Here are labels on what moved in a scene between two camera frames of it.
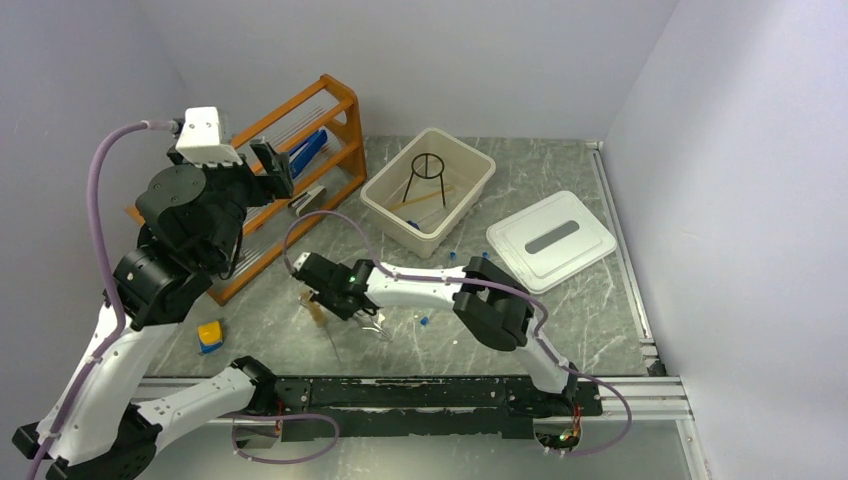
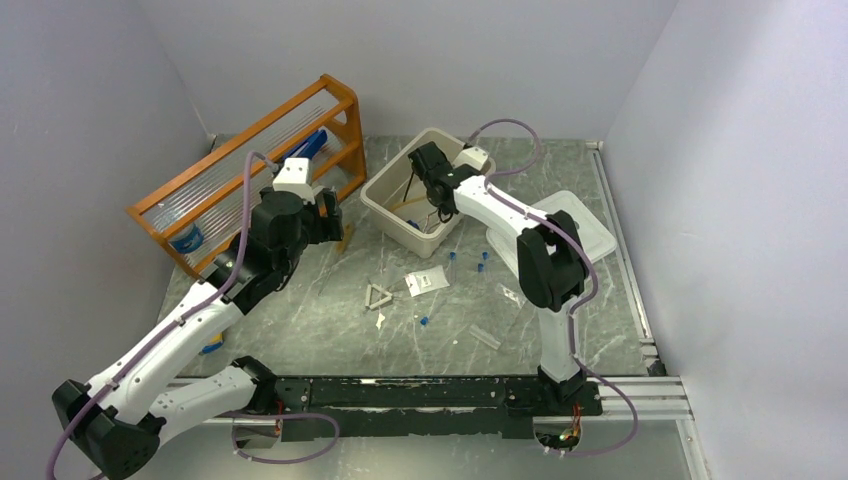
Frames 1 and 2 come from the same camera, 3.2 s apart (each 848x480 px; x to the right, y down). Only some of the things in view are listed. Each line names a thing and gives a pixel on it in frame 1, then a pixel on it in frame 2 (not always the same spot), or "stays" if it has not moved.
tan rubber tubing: [449, 189] stays
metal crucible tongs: [377, 328] -> [427, 221]
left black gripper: [263, 187] -> [329, 226]
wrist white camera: [199, 140] -> [294, 178]
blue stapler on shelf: [305, 152] stays
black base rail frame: [400, 407] stays
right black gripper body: [330, 300] -> [442, 206]
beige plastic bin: [425, 191] stays
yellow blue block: [210, 336] stays
